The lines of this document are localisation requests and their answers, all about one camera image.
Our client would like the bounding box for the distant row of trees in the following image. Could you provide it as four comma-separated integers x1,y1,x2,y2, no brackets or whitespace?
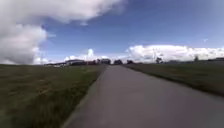
87,58,135,66

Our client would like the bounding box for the grey asphalt road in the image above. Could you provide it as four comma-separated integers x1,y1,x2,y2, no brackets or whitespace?
60,64,224,128

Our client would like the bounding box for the low distant building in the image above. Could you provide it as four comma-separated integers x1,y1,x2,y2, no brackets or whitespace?
44,59,88,68

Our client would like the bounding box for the grass field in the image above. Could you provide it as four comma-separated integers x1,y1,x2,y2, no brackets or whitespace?
122,60,224,98
0,63,108,128

